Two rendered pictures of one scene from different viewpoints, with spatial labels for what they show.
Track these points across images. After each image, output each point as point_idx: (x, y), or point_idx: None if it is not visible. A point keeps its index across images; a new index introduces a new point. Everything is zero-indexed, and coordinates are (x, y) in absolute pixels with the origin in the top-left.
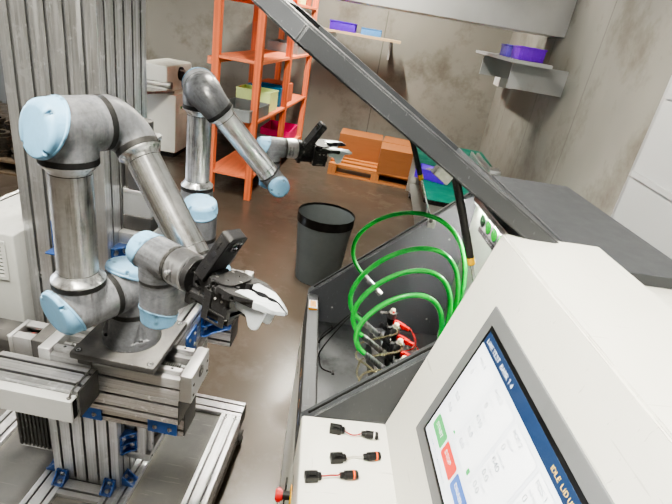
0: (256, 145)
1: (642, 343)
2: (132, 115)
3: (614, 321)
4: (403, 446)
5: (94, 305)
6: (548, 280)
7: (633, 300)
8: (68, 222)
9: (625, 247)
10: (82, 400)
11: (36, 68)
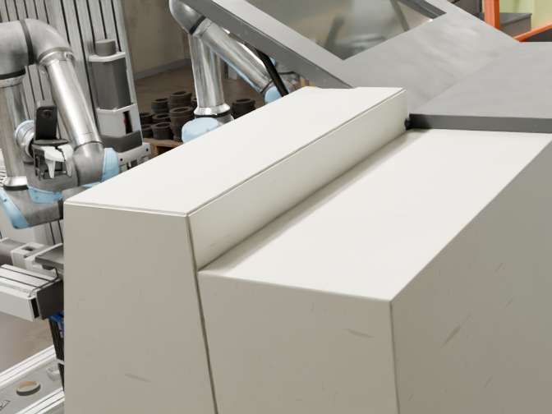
0: (243, 52)
1: (236, 139)
2: (44, 32)
3: (248, 130)
4: None
5: (31, 201)
6: (255, 112)
7: (314, 119)
8: (2, 125)
9: (524, 95)
10: (43, 303)
11: (18, 10)
